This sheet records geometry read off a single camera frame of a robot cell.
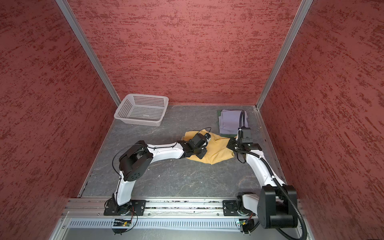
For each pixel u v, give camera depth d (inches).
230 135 39.8
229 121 41.6
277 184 16.6
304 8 28.1
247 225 28.1
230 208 29.2
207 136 32.7
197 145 28.6
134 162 20.1
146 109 46.3
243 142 25.7
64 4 27.4
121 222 28.5
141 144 21.0
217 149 37.0
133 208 29.1
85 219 27.9
